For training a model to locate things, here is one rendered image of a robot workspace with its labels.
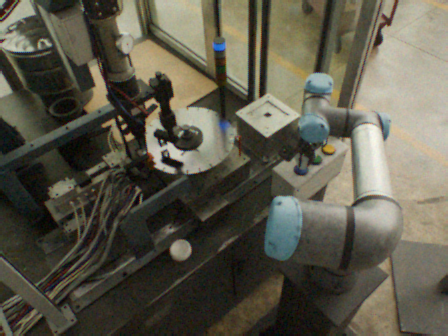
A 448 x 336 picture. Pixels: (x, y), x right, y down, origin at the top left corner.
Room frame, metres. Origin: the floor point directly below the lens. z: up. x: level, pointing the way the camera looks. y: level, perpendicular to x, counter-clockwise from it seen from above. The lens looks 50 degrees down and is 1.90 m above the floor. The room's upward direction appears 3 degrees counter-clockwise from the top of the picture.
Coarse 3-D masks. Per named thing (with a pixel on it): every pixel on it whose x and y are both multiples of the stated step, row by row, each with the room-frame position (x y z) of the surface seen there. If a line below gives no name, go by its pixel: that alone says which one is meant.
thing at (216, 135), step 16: (176, 112) 1.08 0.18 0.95; (192, 112) 1.08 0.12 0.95; (208, 112) 1.07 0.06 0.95; (160, 128) 1.00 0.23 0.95; (176, 128) 1.00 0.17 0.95; (208, 128) 0.99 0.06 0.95; (224, 128) 0.98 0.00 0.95; (208, 144) 0.91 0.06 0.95; (224, 144) 0.90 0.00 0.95; (160, 160) 0.85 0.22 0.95; (176, 160) 0.84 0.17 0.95; (192, 160) 0.84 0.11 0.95; (208, 160) 0.83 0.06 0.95
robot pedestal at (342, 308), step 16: (288, 272) 0.51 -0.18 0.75; (304, 272) 0.51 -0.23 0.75; (368, 272) 0.50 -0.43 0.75; (384, 272) 0.49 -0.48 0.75; (288, 288) 0.50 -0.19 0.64; (304, 288) 0.46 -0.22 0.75; (320, 288) 0.45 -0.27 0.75; (352, 288) 0.45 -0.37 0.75; (368, 288) 0.44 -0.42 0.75; (288, 304) 0.49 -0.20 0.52; (304, 304) 0.45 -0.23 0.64; (320, 304) 0.40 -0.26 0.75; (336, 304) 0.40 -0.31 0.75; (352, 304) 0.40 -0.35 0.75; (272, 320) 0.60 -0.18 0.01; (288, 320) 0.48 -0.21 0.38; (304, 320) 0.43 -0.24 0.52; (320, 320) 0.39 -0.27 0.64; (336, 320) 0.35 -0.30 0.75
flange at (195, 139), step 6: (192, 126) 0.99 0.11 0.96; (174, 132) 0.97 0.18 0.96; (180, 132) 0.95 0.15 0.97; (198, 132) 0.96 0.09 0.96; (180, 138) 0.93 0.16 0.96; (186, 138) 0.92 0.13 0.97; (192, 138) 0.93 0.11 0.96; (198, 138) 0.93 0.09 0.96; (174, 144) 0.91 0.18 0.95; (180, 144) 0.91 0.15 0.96; (186, 144) 0.90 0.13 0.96; (192, 144) 0.90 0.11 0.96; (198, 144) 0.91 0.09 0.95
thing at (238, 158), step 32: (128, 64) 0.85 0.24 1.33; (128, 96) 0.81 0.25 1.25; (128, 128) 0.83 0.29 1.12; (224, 160) 0.92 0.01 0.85; (256, 160) 0.99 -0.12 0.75; (160, 192) 0.68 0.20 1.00; (192, 192) 0.78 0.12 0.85; (224, 192) 0.84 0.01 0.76; (128, 224) 0.59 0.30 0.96; (160, 224) 0.72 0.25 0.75; (192, 224) 0.71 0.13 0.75; (64, 256) 0.61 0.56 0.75; (128, 256) 0.60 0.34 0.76; (64, 288) 0.50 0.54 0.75; (96, 288) 0.49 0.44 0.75
